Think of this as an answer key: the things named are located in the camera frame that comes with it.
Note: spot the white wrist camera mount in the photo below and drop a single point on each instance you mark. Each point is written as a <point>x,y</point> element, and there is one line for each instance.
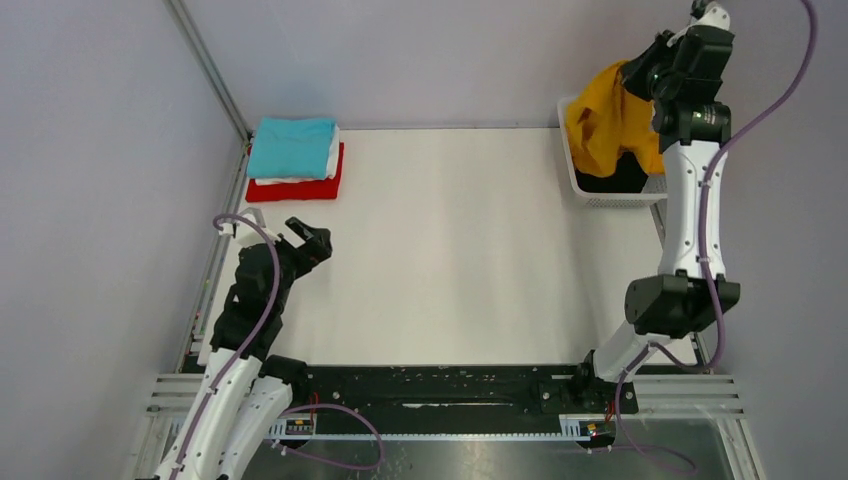
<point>247,228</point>
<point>703,13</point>

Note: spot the yellow t shirt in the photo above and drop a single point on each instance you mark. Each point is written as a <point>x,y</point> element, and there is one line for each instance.
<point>606,121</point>

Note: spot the left controller board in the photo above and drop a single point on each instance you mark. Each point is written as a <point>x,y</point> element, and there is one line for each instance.
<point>299,426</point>

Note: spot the right controller board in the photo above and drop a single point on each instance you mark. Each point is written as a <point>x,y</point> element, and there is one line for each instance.
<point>591,429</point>

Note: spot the controller board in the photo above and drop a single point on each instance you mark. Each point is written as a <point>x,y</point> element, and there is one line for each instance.
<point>591,429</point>
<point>299,426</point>

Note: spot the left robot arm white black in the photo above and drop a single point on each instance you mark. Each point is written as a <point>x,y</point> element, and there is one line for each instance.
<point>245,387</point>

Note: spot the folded white t shirt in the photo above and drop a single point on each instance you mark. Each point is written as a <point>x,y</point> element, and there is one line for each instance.
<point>331,165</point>

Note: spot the folded cyan t shirt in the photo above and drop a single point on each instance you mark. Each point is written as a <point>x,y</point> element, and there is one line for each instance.
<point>291,148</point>

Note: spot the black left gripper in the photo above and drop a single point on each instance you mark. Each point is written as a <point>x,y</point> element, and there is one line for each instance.
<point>316,249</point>

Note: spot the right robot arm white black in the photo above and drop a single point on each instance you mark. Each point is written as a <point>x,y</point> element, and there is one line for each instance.
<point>662,108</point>

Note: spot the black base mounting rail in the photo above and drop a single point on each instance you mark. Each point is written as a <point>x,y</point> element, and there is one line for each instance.
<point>455,399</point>

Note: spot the aluminium corner post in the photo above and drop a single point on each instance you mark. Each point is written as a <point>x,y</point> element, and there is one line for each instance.
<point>690,63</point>
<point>187,27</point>

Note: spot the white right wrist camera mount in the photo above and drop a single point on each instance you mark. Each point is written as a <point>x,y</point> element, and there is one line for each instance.
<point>703,13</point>

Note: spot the black t shirt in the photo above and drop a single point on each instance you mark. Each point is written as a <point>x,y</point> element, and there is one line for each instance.
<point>628,178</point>

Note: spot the white slotted cable duct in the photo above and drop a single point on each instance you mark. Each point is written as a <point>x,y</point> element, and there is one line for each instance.
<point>564,430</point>

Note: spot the white plastic laundry basket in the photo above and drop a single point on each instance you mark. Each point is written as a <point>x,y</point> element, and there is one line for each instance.
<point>654,190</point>

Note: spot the folded red t shirt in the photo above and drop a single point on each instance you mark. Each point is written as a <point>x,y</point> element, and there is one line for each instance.
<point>301,191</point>

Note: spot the left aluminium corner post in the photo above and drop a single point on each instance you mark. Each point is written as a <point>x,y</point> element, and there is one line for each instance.
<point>187,27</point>

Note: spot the right aluminium corner post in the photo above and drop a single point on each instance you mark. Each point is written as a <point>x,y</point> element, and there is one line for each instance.
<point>690,63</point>

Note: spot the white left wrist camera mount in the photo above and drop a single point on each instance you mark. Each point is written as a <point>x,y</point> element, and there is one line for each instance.
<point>247,228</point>

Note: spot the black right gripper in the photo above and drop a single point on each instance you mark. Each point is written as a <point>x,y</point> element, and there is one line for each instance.
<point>631,74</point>

